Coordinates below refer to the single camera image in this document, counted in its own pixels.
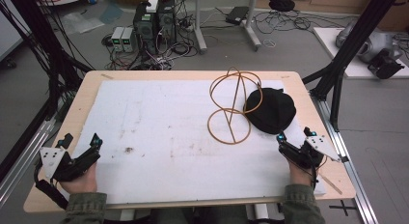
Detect person's legs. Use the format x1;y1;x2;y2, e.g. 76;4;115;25
150;204;249;224

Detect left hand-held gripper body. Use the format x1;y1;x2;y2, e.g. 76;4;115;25
38;146;101;182

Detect white foam mat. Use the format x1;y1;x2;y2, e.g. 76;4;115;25
68;78;327;206

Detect tangle of black floor cables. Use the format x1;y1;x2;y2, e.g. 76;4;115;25
253;9;349;36

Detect tangle of cables by computers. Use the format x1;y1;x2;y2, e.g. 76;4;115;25
103;33;199;71

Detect black knit hat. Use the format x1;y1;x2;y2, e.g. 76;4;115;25
244;87;297;135

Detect small white box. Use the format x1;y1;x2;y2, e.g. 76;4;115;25
146;0;160;14

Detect black computer tower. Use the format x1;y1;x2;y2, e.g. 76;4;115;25
132;1;160;55
156;0;178;47

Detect clear plastic sheet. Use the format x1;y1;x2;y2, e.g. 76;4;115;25
60;11;106;35

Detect black stool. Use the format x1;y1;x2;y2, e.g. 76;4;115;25
267;0;296;13

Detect person's left hand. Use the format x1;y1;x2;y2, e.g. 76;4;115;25
59;162;98;195

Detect grey power supply unit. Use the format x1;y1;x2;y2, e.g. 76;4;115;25
110;26;125;53
121;27;138;54

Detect grey metal stand leg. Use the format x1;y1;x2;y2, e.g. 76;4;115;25
243;0;263;52
192;0;208;55

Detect person's right hand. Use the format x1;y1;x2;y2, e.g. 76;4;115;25
287;159;318;187

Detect grey shell-shaped device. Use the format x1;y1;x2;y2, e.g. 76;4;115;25
335;20;403;65

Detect white table leg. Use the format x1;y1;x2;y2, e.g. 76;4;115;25
254;203;270;220
119;209;136;222

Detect golden wire hat stand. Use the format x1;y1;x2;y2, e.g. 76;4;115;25
206;66;264;146

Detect white cabinet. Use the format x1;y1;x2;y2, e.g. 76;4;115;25
0;0;26;63

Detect black metal frame post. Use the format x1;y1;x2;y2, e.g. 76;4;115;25
301;0;403;132
0;0;95;183

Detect black device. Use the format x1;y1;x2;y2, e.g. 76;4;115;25
367;47;406;80

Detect white platform board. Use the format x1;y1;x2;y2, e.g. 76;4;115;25
313;26;409;80

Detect flat black box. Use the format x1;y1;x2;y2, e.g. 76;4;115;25
225;5;251;26

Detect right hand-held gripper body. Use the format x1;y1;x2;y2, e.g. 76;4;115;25
277;135;342;171

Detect aluminium rail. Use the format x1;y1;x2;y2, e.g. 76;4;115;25
0;117;60;210
310;91;379;224

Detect thin wooden stick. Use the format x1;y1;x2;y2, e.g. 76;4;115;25
318;173;344;196

